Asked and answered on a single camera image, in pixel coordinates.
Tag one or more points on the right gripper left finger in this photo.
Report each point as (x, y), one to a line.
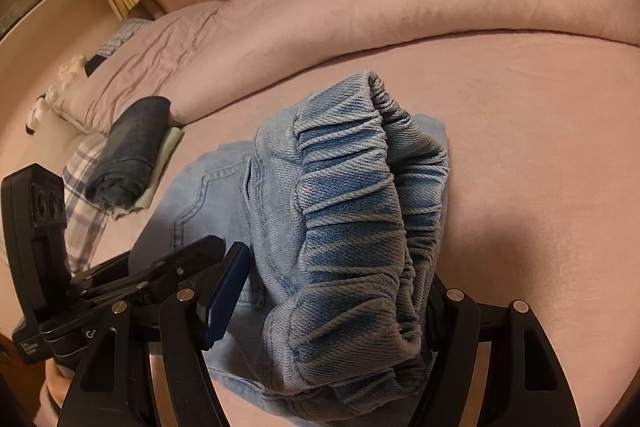
(181, 304)

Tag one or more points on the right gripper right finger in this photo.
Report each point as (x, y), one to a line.
(525, 383)

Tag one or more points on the light blue denim pants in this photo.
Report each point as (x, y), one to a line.
(341, 198)

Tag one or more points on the left hand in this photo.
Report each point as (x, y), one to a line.
(57, 381)

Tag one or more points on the plaid pillow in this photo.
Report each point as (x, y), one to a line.
(85, 222)

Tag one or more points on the folded dark denim jeans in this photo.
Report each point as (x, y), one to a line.
(124, 168)

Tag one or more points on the folded light green garment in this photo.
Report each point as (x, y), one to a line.
(169, 144)

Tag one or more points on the white plush toy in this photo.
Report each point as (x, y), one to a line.
(68, 73)

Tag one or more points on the checked blue pillow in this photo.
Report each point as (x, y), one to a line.
(127, 29)

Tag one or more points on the pink duvet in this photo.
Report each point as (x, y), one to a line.
(211, 54)

